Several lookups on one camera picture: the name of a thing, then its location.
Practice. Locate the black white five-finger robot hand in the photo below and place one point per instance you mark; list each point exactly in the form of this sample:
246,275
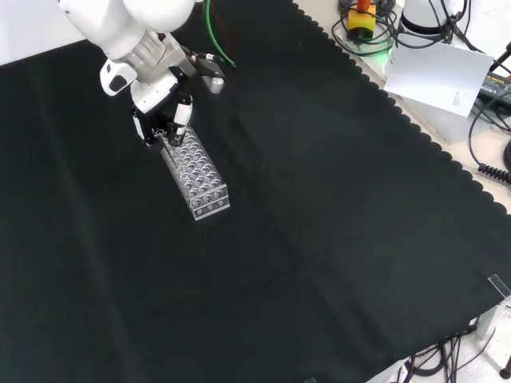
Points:
151,93

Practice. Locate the clear acrylic test tube rack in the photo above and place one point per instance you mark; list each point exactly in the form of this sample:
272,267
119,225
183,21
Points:
199,179

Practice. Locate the black bench cloth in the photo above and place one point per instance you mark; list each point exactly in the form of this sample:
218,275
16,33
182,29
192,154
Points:
319,219

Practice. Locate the yellow stop button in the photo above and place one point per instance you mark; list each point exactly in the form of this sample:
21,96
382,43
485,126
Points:
361,22

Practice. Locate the white round device base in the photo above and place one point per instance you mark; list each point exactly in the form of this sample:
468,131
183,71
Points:
417,18

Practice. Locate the pale white board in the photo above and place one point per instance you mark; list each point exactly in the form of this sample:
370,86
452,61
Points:
435,72

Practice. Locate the black power adapter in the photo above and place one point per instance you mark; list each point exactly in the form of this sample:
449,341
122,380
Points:
497,85

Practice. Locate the clear acrylic plate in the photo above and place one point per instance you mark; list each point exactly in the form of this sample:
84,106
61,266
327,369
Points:
500,285

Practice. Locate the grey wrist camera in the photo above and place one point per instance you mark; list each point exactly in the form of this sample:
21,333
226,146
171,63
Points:
211,77

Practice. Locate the white metal bracket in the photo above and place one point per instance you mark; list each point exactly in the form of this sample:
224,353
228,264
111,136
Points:
488,321

